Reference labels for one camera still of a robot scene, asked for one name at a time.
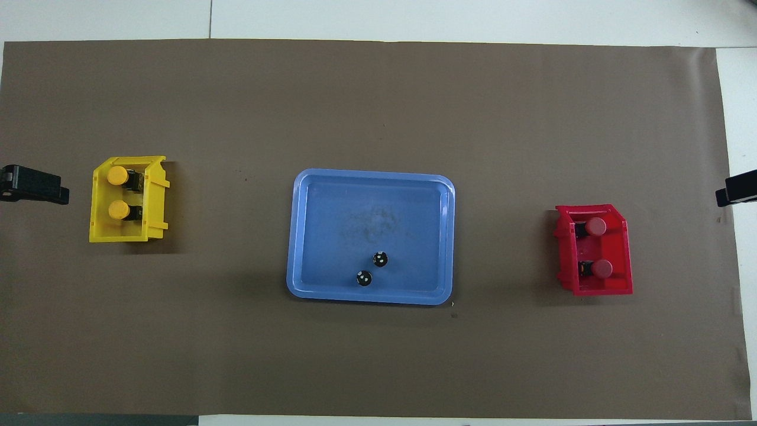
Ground blue plastic tray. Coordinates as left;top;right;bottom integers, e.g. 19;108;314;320
286;169;456;306

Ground brown paper table mat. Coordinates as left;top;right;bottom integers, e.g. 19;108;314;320
0;39;752;419

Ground yellow push button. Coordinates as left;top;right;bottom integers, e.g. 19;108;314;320
108;199;144;222
106;166;145;193

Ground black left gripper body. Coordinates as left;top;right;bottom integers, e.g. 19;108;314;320
0;164;62;203

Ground yellow plastic storage bin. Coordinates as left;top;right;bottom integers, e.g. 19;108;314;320
89;156;171;243

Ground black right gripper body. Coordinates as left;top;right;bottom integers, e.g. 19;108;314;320
726;170;757;205

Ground red push button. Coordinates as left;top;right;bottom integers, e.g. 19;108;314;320
574;217;608;238
578;259;614;280

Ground red plastic storage bin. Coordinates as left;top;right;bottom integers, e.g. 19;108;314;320
554;204;633;296

